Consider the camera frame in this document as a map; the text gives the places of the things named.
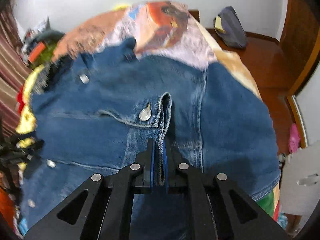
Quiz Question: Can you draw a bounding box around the blue denim jacket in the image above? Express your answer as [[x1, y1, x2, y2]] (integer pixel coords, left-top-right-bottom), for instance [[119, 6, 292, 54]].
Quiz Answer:
[[19, 38, 282, 240]]

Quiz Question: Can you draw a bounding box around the yellow printed garment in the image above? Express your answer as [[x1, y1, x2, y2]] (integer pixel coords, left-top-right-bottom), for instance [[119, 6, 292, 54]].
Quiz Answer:
[[16, 65, 44, 135]]

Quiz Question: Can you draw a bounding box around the green blanket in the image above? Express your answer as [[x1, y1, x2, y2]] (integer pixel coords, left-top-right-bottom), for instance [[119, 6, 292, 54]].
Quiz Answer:
[[257, 191, 274, 217]]

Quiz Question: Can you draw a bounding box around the red garment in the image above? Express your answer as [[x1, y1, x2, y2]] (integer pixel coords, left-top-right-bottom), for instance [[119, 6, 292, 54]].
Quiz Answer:
[[16, 86, 25, 114]]

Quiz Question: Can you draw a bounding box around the white cabinet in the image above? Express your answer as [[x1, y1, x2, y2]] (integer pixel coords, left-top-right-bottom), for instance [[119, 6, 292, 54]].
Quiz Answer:
[[278, 139, 320, 217]]

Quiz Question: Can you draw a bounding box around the striped brown curtain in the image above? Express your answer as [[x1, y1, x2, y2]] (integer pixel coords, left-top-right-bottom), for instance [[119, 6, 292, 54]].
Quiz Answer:
[[0, 3, 30, 136]]

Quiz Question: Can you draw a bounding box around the pink slipper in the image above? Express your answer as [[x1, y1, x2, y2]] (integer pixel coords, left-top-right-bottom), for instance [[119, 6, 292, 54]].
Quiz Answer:
[[288, 123, 300, 153]]

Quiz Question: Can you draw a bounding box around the cluttered bedside pile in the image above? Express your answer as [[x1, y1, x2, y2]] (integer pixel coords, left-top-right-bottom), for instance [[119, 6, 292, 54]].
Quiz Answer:
[[21, 16, 65, 69]]

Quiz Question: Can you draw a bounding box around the beige blanket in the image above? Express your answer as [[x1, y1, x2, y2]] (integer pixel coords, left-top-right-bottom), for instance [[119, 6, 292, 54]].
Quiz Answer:
[[214, 50, 262, 100]]

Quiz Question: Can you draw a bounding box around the dark grey floor bag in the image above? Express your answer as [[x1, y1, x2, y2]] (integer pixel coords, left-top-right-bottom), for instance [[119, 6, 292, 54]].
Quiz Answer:
[[213, 6, 247, 49]]

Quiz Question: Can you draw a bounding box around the newspaper print bed sheet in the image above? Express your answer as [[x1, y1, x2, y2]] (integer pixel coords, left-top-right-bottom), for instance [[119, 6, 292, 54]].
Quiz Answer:
[[52, 1, 280, 219]]

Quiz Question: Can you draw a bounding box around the wooden door frame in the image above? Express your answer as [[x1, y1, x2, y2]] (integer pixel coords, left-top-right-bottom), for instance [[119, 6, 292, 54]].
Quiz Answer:
[[279, 0, 319, 148]]

